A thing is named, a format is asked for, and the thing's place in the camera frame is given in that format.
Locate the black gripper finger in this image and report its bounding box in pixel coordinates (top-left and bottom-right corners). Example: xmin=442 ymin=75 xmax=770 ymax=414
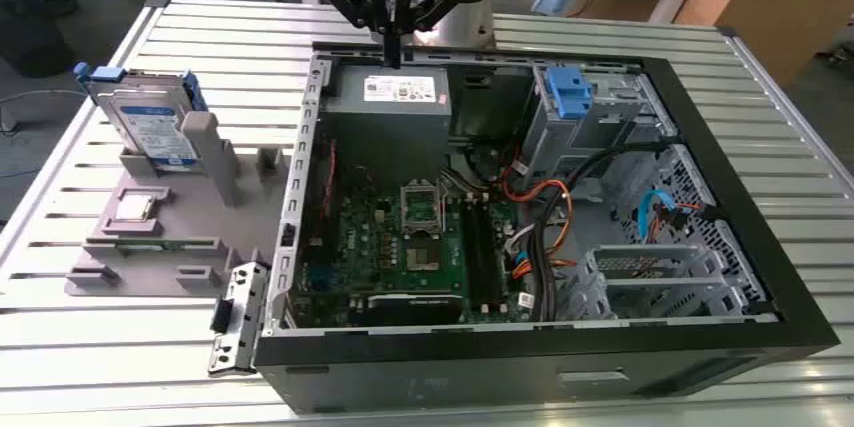
xmin=394 ymin=0 xmax=495 ymax=71
xmin=307 ymin=0 xmax=398 ymax=70

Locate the hard disk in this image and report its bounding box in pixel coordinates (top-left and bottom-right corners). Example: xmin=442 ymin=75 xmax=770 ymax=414
xmin=71 ymin=61 xmax=206 ymax=171

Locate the blue data wire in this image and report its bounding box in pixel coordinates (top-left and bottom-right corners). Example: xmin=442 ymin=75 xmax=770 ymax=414
xmin=637 ymin=188 xmax=677 ymax=248

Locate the orange power wire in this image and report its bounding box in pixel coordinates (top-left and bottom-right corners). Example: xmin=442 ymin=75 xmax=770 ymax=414
xmin=654 ymin=200 xmax=730 ymax=236

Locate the metal disk bay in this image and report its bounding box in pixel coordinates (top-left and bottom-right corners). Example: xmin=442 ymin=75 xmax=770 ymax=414
xmin=577 ymin=244 xmax=769 ymax=321

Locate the blue plastic latch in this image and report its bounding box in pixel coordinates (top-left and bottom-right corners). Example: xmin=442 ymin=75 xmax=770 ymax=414
xmin=543 ymin=66 xmax=594 ymax=118

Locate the grey power supply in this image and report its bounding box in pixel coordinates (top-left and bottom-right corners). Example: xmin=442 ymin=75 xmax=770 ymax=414
xmin=319 ymin=64 xmax=455 ymax=183

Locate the grey metal drive cage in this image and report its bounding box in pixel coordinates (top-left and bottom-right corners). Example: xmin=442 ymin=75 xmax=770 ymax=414
xmin=519 ymin=64 xmax=676 ymax=188

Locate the metal socket cover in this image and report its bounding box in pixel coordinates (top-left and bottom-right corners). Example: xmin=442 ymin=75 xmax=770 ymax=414
xmin=398 ymin=180 xmax=447 ymax=241

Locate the black mesh waste bin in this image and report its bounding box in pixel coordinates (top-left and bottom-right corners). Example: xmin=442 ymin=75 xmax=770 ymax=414
xmin=0 ymin=0 xmax=80 ymax=79

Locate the green motherboard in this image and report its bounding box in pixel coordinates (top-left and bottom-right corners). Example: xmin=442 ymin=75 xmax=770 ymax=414
xmin=293 ymin=186 xmax=535 ymax=326

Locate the black RAM slot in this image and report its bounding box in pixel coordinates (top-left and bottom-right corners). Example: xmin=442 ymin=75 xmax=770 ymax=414
xmin=478 ymin=191 xmax=510 ymax=313
xmin=462 ymin=191 xmax=493 ymax=313

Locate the CPU socket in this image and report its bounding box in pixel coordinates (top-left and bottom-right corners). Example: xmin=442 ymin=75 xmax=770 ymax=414
xmin=403 ymin=241 xmax=449 ymax=274

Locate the grey parts rack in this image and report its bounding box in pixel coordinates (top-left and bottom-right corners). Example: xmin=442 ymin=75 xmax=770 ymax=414
xmin=64 ymin=111 xmax=295 ymax=298

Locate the silver CPU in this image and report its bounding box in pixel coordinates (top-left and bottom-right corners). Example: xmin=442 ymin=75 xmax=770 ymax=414
xmin=112 ymin=192 xmax=162 ymax=223

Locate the green RAM stick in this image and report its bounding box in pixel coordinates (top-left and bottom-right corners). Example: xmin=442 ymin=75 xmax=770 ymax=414
xmin=116 ymin=239 xmax=202 ymax=253

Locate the black graphics card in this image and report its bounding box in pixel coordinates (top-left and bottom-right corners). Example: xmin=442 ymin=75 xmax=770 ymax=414
xmin=350 ymin=291 xmax=466 ymax=328

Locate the black open PC case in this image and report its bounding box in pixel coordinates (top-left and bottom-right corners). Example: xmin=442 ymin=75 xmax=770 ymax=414
xmin=253 ymin=41 xmax=842 ymax=416

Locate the thin red wire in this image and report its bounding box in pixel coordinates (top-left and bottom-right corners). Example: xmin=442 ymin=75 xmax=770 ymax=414
xmin=318 ymin=139 xmax=339 ymax=244

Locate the orange wire bundle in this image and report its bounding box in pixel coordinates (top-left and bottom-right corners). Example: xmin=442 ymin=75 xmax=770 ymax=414
xmin=499 ymin=179 xmax=579 ymax=278

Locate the blue floor cable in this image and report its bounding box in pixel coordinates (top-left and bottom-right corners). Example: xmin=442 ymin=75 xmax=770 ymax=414
xmin=0 ymin=88 xmax=90 ymax=107

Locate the black cable bundle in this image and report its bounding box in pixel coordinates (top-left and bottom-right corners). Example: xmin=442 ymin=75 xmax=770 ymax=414
xmin=533 ymin=141 xmax=676 ymax=321

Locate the grey metal bracket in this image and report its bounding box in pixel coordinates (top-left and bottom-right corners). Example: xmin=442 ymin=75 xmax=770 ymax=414
xmin=207 ymin=261 xmax=273 ymax=378

